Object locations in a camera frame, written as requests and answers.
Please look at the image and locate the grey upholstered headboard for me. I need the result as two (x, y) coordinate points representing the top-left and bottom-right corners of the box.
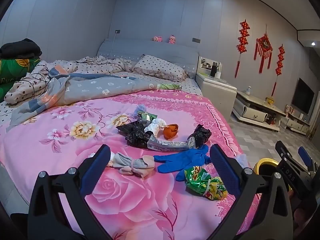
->
(97, 38), (199, 74)

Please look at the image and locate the pink figurine on stand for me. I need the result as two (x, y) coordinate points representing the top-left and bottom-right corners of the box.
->
(285, 105), (295, 114)

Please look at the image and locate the small black plastic bag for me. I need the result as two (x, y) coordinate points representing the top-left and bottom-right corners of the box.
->
(187, 124), (212, 148)

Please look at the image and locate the orange peel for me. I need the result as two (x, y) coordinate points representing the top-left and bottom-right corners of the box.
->
(163, 124), (178, 140)

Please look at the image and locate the green floral bedding bundle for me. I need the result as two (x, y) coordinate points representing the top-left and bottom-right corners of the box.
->
(0, 58), (41, 102)

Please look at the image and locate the yellow rimmed trash bin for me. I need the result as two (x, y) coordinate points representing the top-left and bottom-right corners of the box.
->
(253, 158), (279, 176)

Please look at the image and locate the silver wipes packet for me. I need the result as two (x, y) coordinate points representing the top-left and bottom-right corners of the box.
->
(147, 135), (196, 152)

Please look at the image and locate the right red knot decoration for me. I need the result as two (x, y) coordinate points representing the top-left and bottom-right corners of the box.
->
(271, 45), (285, 96)

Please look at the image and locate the centre red knot decoration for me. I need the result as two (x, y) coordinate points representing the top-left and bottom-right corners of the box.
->
(253, 26), (273, 74)

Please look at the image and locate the red knot decoration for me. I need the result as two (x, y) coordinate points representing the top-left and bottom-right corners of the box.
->
(271, 45), (285, 96)
(253, 26), (273, 74)
(234, 20), (250, 78)

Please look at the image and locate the grey pink sock bundle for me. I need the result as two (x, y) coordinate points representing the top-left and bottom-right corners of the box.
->
(107, 152), (155, 178)

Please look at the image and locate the white cup on cabinet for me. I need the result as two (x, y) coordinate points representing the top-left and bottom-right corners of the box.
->
(215, 72), (221, 79)

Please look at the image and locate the small green wrapper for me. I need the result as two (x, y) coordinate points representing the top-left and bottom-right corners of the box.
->
(139, 112), (157, 126)

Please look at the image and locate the purple foam net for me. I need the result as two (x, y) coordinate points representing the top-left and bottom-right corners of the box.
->
(133, 104), (147, 118)

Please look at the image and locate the small white bottle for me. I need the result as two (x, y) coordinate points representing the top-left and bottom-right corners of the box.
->
(245, 86), (251, 95)

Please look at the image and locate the white tv stand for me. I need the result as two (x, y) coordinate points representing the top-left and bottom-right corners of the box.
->
(280, 113), (310, 135)

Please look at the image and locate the polka dot pillow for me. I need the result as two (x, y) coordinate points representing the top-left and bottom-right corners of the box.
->
(132, 55), (187, 82)

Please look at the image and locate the black clothing pile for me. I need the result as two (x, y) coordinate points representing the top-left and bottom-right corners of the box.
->
(1, 38), (42, 59)

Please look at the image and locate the yellow bowl ornament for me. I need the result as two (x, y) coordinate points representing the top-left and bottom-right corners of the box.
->
(265, 96), (274, 105)

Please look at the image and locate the polka dot crumpled duvet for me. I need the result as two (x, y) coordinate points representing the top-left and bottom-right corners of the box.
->
(3, 56), (132, 105)

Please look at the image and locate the wall mounted television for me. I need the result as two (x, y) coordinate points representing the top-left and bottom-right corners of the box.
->
(292, 78), (315, 114)

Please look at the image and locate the white bedside cabinet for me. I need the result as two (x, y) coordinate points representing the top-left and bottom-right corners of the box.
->
(195, 56), (237, 121)

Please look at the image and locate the grey patterned quilt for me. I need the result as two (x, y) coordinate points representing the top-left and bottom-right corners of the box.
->
(6, 67), (161, 131)

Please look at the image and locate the grey wall switch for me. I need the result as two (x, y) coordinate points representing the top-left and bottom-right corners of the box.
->
(192, 38), (201, 43)

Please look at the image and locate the pink floral bed cover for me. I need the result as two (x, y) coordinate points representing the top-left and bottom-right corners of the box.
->
(1, 90), (243, 239)

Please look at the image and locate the white tissue wad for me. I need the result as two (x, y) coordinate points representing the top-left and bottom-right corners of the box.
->
(144, 118), (167, 137)

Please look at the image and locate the left red knot decoration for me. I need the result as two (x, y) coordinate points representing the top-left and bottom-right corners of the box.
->
(234, 20), (250, 78)

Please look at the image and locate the white coffee table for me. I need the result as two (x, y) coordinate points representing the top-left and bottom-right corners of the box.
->
(232, 91), (286, 132)

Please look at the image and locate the green floral pillow edge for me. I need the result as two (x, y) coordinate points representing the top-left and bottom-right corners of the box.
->
(157, 83), (182, 90)

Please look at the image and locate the blue rubber glove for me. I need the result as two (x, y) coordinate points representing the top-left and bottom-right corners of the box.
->
(153, 144), (211, 181)

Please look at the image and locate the black thermos bottle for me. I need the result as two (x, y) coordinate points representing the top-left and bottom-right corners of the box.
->
(210, 61), (219, 77)

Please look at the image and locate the green snack bag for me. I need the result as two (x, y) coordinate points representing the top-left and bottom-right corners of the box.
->
(184, 166), (228, 200)

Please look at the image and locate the right pink plush toy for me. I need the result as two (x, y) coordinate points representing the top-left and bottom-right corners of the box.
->
(168, 35), (176, 44)

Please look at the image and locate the white foam net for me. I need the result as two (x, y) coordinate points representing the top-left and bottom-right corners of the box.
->
(235, 154), (249, 169)

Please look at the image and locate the pink plush toy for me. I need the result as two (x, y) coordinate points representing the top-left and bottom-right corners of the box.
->
(152, 36), (163, 42)
(168, 35), (176, 44)

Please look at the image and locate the left pink plush toy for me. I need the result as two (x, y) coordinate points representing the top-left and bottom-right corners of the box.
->
(152, 36), (163, 42)

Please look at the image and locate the large black plastic bag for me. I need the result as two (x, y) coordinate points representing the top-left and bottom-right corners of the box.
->
(117, 121), (153, 148)

